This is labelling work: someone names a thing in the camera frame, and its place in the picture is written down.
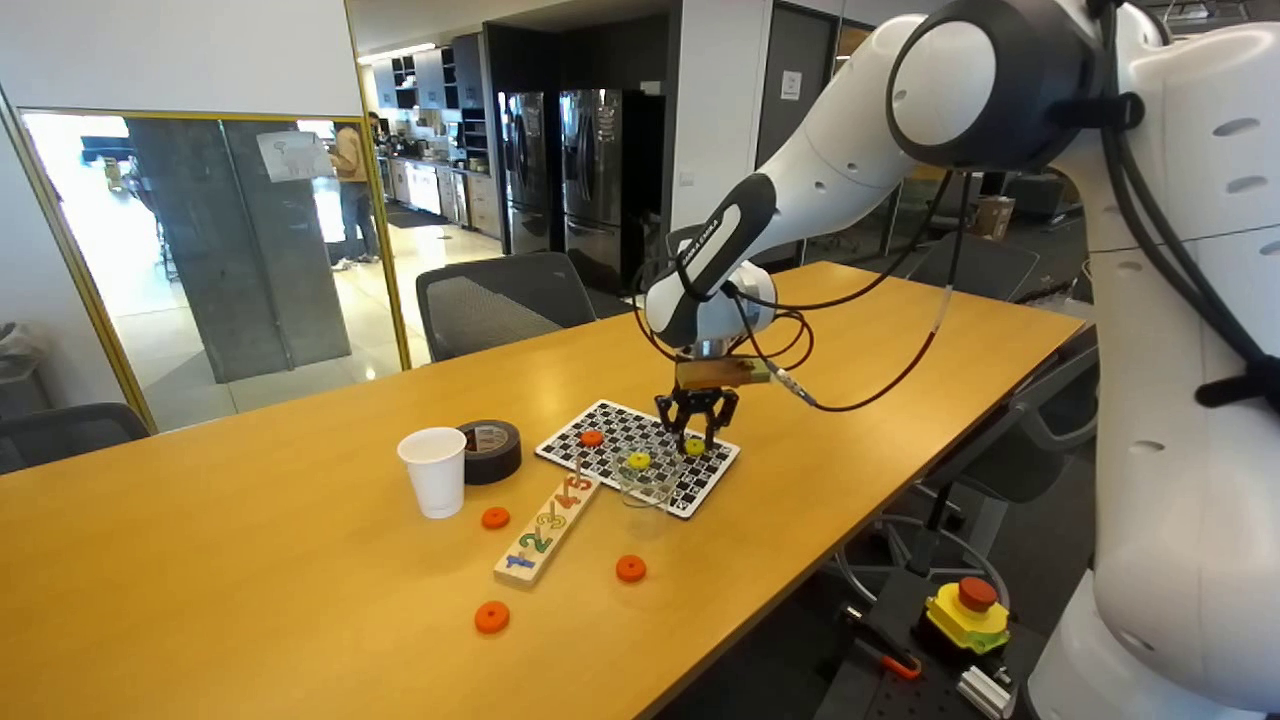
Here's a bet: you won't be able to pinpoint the white paper cup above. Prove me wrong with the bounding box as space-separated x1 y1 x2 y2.
393 422 471 524

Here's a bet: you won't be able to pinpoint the dark refrigerator cabinets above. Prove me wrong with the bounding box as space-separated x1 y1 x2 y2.
482 17 671 292

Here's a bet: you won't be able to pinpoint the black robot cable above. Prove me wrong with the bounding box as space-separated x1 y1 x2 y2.
632 173 968 415

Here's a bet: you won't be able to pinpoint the yellow red emergency stop button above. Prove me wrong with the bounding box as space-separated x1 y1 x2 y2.
925 570 1014 658

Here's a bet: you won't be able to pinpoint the black orange clamp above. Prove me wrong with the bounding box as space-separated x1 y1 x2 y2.
837 605 925 686

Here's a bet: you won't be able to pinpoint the black mesh office chair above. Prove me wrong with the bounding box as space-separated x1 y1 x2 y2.
411 248 601 364

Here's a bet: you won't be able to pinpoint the black white marker board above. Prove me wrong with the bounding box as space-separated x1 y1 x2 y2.
531 396 742 524

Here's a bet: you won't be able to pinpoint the dark office chair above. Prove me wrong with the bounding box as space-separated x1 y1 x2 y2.
0 401 150 474
914 337 1104 512

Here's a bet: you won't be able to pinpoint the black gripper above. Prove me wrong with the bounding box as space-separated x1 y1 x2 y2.
657 381 741 454

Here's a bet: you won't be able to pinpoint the wooden number peg board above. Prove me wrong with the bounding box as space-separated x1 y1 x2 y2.
490 473 602 593

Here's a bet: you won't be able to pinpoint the black tape roll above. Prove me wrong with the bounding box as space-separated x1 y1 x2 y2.
457 415 525 486

